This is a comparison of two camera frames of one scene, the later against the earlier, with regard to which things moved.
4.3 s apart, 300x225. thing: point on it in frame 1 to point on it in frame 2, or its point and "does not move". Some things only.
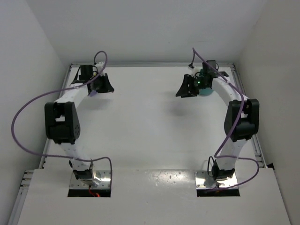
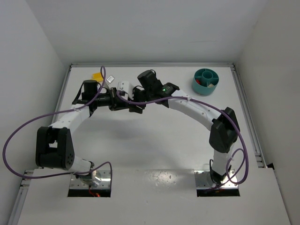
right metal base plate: x=203 y=181 does not move
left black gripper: x=101 y=84 to x=114 y=101
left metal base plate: x=104 y=175 does not move
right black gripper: x=189 y=86 to x=140 y=98
